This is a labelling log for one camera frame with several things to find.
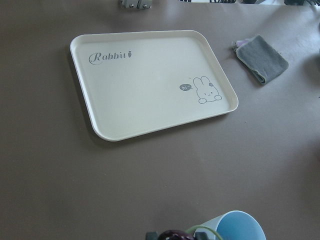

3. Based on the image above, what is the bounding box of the grey folded cloth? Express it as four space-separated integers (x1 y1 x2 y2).
232 34 289 85

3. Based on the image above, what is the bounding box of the light blue cup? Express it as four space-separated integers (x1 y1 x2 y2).
186 210 267 240

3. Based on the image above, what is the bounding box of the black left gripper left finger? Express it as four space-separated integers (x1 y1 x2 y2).
145 231 158 240

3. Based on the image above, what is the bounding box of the cream rabbit tray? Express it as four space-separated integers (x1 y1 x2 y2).
70 30 239 142

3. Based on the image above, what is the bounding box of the dark cherries pair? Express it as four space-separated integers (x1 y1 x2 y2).
157 225 223 240

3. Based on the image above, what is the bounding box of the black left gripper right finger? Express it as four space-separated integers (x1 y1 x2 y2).
194 232 208 240

